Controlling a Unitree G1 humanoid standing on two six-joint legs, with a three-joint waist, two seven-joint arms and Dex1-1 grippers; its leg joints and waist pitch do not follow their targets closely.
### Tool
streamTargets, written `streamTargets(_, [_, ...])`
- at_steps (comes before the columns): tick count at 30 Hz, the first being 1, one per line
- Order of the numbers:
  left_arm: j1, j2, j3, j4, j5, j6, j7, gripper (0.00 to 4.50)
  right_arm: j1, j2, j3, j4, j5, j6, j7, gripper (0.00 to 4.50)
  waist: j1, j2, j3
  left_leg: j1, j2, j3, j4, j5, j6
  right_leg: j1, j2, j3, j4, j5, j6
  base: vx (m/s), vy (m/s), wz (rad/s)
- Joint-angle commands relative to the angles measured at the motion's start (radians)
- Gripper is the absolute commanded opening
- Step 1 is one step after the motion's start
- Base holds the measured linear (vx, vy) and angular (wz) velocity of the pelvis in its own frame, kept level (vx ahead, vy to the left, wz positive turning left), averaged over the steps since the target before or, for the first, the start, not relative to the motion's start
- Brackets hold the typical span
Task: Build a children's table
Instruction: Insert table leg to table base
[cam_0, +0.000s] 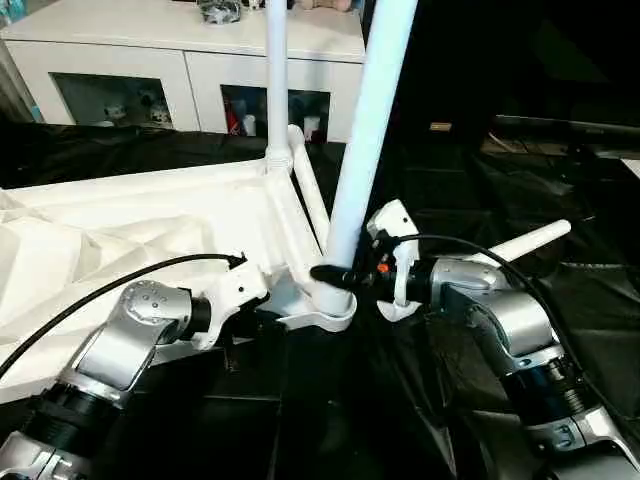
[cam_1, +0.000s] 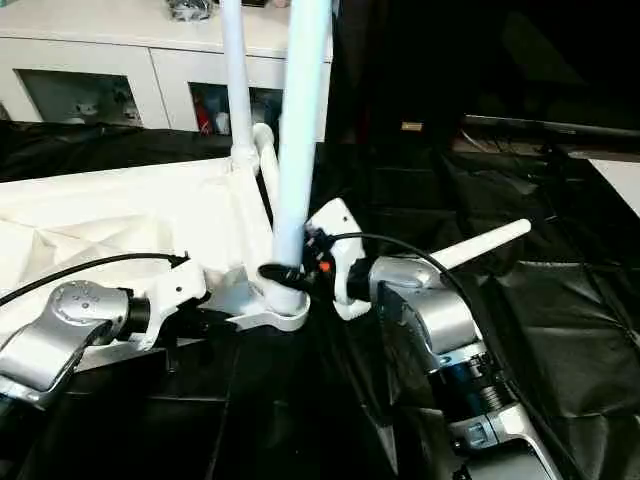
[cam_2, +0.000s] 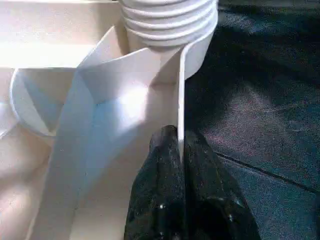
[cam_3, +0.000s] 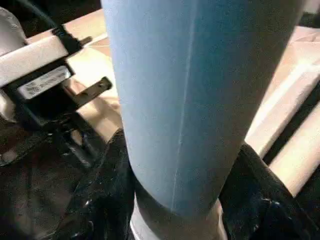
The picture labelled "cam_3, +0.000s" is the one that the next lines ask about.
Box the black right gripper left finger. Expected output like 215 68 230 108
50 128 137 240

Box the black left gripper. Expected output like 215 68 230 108
0 75 114 171

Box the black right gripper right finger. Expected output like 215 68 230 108
217 142 320 240

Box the white plastic table leg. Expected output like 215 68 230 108
100 0 306 240

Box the white plastic table top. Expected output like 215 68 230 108
27 7 320 198

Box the black work surface mat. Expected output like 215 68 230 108
0 0 320 240

